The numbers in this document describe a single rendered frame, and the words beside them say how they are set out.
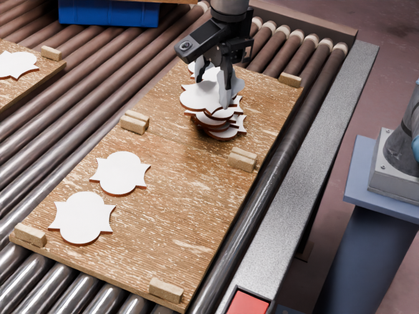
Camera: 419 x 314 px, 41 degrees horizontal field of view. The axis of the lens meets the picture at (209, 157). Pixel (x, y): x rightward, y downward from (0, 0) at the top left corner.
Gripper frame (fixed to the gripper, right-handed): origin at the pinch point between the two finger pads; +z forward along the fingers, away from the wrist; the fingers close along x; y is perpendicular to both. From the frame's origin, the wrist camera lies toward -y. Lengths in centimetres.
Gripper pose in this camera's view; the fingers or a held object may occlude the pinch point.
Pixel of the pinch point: (209, 95)
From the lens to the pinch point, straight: 123.1
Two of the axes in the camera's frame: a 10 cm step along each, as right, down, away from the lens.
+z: -1.1, 7.6, 6.4
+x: -5.6, -5.8, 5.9
